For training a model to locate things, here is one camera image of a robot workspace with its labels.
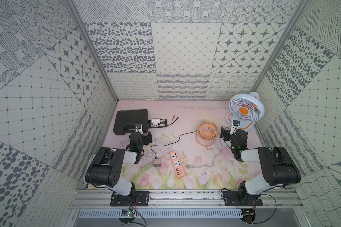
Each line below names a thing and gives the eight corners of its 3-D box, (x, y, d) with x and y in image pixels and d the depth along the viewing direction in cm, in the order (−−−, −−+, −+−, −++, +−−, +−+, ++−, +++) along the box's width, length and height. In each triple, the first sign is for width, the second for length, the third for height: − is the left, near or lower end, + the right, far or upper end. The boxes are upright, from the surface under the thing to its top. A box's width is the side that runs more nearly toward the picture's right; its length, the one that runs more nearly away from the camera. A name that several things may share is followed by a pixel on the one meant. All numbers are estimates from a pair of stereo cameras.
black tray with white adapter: (148, 129, 104) (147, 126, 100) (148, 122, 108) (147, 119, 104) (167, 126, 105) (167, 123, 102) (166, 120, 109) (165, 116, 106)
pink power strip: (177, 178, 82) (177, 177, 80) (169, 153, 92) (169, 152, 90) (185, 175, 83) (185, 174, 81) (177, 151, 93) (177, 149, 91)
